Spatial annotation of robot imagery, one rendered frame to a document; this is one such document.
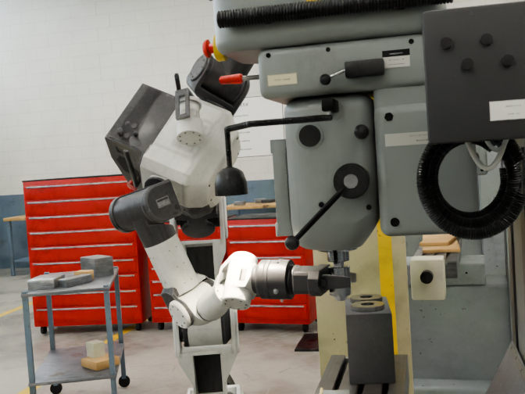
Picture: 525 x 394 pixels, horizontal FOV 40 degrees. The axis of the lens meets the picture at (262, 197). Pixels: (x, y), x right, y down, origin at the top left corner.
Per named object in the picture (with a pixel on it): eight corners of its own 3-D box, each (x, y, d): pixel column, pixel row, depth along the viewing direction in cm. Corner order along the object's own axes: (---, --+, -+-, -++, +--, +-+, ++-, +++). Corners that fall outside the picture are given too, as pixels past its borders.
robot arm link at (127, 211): (130, 252, 186) (107, 205, 183) (152, 238, 192) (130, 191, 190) (161, 244, 178) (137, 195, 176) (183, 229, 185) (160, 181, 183)
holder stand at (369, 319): (349, 385, 190) (344, 309, 189) (348, 361, 212) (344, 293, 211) (395, 383, 188) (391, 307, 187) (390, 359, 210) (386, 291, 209)
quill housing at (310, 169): (287, 255, 148) (277, 98, 146) (303, 242, 168) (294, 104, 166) (381, 252, 144) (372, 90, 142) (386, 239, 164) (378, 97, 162)
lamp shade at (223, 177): (212, 195, 162) (209, 168, 161) (242, 193, 164) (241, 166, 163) (219, 196, 155) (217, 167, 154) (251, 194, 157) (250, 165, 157)
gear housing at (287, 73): (258, 98, 145) (255, 48, 144) (281, 105, 169) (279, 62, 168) (430, 84, 138) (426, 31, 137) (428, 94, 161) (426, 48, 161)
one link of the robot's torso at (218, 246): (180, 343, 232) (171, 199, 234) (235, 339, 233) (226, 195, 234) (176, 352, 217) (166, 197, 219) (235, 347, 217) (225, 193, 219)
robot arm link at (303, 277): (316, 263, 151) (262, 263, 155) (319, 309, 152) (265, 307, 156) (331, 254, 163) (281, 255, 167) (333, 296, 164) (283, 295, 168)
